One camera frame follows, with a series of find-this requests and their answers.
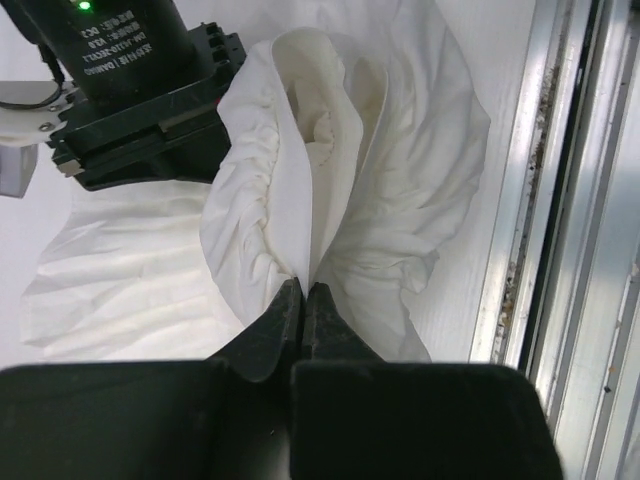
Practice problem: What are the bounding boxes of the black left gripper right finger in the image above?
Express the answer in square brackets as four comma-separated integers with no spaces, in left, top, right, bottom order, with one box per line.
[291,284,563,479]

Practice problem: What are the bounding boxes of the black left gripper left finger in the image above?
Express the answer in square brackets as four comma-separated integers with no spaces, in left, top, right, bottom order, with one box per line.
[1,280,304,479]

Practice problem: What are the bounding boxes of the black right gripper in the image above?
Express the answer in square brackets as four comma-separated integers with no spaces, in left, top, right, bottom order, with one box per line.
[1,1,246,191]

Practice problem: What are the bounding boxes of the white pleated skirt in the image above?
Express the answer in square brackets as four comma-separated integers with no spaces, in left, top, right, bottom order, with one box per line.
[19,1,490,361]

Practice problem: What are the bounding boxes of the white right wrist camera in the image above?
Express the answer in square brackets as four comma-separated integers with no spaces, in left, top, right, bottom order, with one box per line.
[1,81,76,198]

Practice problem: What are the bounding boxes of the aluminium frame rails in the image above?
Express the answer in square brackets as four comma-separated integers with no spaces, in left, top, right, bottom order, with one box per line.
[470,1,639,474]

